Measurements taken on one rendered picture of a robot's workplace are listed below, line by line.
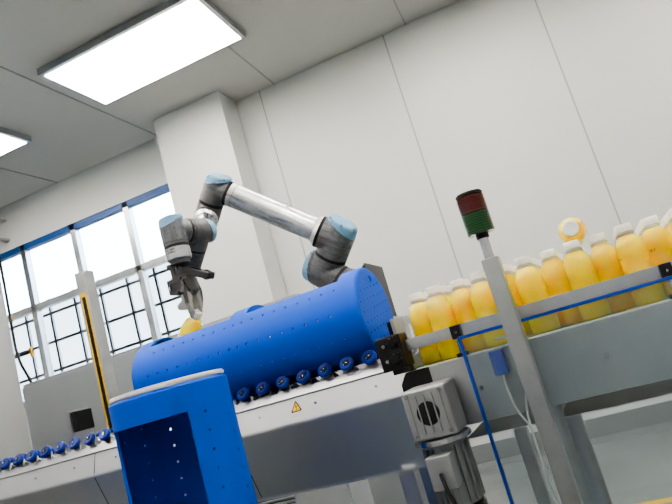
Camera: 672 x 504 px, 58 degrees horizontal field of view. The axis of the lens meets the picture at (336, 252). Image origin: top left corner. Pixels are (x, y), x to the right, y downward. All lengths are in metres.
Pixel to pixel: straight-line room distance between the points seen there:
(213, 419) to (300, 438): 0.49
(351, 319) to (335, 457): 0.42
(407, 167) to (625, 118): 1.57
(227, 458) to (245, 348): 0.54
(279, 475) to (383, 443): 0.37
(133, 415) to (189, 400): 0.13
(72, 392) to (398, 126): 3.06
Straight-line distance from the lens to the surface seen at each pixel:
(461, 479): 1.51
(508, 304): 1.41
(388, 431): 1.80
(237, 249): 4.91
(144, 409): 1.45
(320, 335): 1.81
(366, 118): 5.02
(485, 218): 1.42
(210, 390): 1.48
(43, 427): 4.73
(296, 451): 1.93
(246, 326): 1.95
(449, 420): 1.48
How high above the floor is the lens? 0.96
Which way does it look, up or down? 10 degrees up
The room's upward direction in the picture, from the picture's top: 16 degrees counter-clockwise
